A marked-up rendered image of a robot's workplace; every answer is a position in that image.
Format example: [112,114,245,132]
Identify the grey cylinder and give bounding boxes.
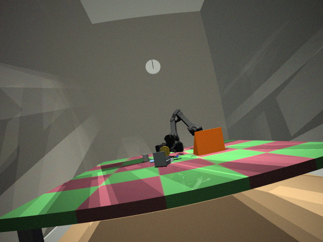
[142,154,149,162]

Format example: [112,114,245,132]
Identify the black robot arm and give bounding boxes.
[161,109,203,146]

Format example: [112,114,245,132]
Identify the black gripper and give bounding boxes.
[155,142,184,153]

